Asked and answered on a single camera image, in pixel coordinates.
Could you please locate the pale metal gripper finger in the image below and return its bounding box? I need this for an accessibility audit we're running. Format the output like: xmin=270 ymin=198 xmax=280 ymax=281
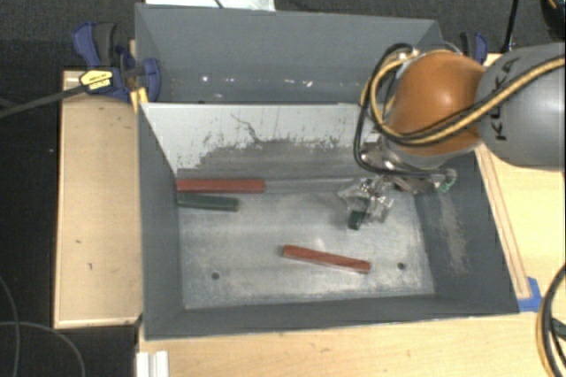
xmin=367 ymin=185 xmax=395 ymax=225
xmin=337 ymin=182 xmax=369 ymax=213

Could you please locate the dark green block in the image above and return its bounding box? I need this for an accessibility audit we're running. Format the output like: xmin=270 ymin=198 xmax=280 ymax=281
xmin=347 ymin=209 xmax=367 ymax=232
xmin=177 ymin=193 xmax=241 ymax=213

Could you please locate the red-brown flat block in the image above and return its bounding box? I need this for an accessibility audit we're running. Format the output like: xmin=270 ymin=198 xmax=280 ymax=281
xmin=281 ymin=244 xmax=372 ymax=275
xmin=175 ymin=178 xmax=267 ymax=195

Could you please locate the grey metal bin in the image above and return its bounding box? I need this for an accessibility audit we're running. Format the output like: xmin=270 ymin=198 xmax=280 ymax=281
xmin=133 ymin=2 xmax=521 ymax=342

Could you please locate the pale wood board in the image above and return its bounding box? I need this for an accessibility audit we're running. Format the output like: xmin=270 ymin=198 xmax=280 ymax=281
xmin=52 ymin=69 xmax=146 ymax=330

